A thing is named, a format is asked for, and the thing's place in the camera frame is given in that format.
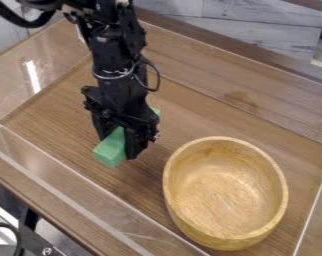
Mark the clear acrylic tray wall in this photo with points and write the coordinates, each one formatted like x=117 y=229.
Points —
x=103 y=223

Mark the brown wooden bowl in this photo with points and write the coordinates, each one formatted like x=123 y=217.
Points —
x=226 y=192

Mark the black table leg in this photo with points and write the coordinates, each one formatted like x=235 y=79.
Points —
x=31 y=219

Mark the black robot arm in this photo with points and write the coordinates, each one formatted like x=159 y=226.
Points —
x=113 y=36

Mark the green rectangular block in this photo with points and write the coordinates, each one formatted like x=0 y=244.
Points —
x=109 y=151

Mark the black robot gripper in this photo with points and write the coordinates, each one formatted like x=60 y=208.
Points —
x=120 y=95

